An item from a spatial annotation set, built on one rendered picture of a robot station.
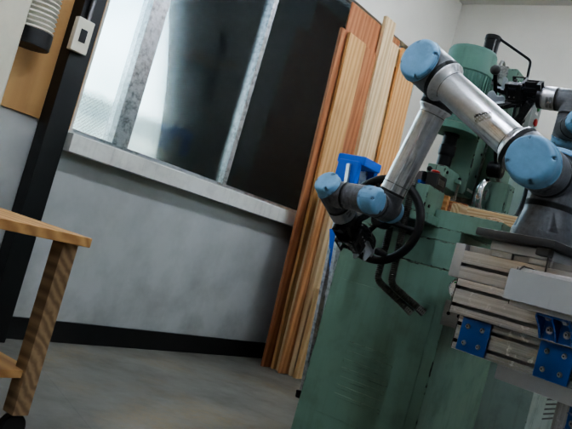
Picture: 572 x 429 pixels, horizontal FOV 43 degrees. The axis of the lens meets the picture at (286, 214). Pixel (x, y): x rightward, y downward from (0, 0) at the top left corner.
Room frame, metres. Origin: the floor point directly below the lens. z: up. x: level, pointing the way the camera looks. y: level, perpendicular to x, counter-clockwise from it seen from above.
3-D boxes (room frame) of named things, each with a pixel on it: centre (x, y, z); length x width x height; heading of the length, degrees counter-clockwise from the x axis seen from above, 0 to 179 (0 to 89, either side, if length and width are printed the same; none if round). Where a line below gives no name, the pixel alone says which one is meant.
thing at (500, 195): (2.66, -0.73, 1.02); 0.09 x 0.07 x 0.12; 55
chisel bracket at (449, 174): (2.61, -0.51, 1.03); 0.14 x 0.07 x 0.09; 145
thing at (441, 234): (2.55, -0.46, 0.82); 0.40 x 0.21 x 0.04; 55
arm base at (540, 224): (1.80, -0.62, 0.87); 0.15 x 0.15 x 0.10
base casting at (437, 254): (2.70, -0.56, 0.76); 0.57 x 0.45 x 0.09; 145
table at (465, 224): (2.50, -0.45, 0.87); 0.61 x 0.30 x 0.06; 55
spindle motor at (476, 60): (2.60, -0.49, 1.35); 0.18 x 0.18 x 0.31
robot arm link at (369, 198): (1.99, -0.20, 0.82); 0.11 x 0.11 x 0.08; 51
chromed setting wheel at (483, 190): (2.63, -0.67, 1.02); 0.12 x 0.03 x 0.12; 145
